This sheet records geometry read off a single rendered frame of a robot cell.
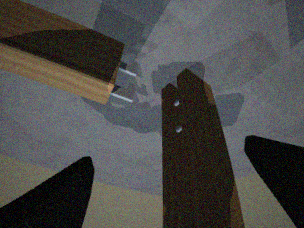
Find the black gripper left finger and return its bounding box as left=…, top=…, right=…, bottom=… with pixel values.
left=0, top=157, right=95, bottom=228

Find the tan wooden board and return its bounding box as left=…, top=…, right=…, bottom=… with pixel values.
left=0, top=0, right=137, bottom=103

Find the dark brown wooden post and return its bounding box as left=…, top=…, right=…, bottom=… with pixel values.
left=161, top=69, right=245, bottom=228

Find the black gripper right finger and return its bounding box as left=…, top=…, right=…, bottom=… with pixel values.
left=244, top=135, right=304, bottom=228

